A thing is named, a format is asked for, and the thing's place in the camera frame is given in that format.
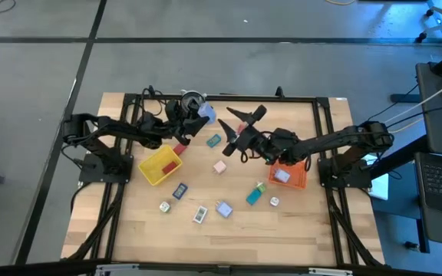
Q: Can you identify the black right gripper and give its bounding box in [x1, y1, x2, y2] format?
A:
[216, 103, 279, 159]

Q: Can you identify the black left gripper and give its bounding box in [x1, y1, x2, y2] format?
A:
[163, 97, 210, 146]

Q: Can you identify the lavender wall charger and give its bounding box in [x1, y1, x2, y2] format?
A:
[215, 199, 234, 219]
[274, 169, 292, 184]
[196, 102, 217, 125]

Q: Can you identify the teal digital timer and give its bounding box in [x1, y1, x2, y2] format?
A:
[206, 133, 223, 149]

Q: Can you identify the pink wall charger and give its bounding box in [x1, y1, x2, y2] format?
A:
[212, 159, 228, 176]

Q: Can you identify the teal rectangular box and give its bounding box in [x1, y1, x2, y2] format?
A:
[246, 188, 263, 206]

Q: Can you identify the blue digital timer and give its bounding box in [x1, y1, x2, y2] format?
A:
[172, 182, 189, 200]

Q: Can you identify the white digital timer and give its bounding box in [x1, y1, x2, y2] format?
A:
[192, 205, 209, 225]

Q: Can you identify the white cylinder with black rim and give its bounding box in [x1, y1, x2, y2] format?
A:
[180, 89, 209, 116]

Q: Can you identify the yellow plastic basket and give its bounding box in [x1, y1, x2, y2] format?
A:
[137, 144, 183, 187]

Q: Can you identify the orange plastic basket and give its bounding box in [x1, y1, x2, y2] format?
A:
[268, 159, 308, 190]

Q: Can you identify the black desk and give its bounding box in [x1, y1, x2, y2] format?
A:
[415, 61, 442, 254]

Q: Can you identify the white cable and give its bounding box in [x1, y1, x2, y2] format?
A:
[374, 74, 442, 131]

